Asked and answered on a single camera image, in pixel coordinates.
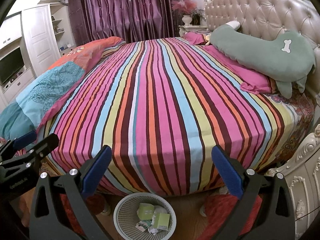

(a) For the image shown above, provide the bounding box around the pink feather bouquet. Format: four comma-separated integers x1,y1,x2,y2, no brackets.
171,0,198,15

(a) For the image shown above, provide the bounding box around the purple curtain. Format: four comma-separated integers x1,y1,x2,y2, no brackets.
68,0,190,44

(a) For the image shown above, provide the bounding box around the red rug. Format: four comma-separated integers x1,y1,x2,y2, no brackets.
32,190,275,240

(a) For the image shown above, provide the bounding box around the large pink pillow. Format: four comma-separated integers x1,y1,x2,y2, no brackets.
204,45,277,95

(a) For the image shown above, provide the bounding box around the carved cream nightstand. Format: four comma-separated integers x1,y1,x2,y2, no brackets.
265,125,320,230

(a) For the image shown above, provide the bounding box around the green and white carton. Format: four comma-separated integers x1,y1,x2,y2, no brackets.
136,220,153,232

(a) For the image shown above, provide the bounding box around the small cream nightstand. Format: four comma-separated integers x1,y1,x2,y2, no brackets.
179,24,210,37

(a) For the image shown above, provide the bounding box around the white mesh wastebasket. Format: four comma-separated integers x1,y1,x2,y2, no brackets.
113,192,177,235

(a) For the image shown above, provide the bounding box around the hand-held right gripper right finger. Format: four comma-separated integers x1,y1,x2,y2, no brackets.
211,144,297,240

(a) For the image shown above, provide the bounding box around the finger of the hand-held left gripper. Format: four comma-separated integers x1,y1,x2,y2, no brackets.
0,131,38,159
0,133,60,175

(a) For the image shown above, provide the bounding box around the green bone-print plush pillow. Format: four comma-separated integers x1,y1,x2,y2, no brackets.
210,21,316,99

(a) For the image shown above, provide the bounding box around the black television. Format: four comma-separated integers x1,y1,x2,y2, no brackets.
0,47,25,85

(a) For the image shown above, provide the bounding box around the dark leafy plant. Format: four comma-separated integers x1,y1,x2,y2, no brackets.
192,9,207,25

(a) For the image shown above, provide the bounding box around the small pink pillow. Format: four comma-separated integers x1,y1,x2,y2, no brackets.
184,32,212,45

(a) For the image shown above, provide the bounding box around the striped bed sheet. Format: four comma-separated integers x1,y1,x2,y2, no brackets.
37,37,298,197

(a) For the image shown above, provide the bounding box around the green box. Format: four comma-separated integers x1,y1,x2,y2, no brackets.
137,203,154,220
156,213,171,230

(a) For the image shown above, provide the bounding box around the floral patterned mattress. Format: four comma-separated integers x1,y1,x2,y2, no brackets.
265,90,316,170

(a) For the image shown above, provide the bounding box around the beige tufted headboard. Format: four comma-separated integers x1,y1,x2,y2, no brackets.
204,0,320,63

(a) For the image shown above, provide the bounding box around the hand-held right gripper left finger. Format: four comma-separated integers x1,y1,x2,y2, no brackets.
28,144,113,240

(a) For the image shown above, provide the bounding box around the orange and blue quilt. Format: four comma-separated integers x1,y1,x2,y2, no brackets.
0,37,125,140

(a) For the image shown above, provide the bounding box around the white wardrobe unit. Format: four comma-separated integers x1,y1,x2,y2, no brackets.
0,4,75,110

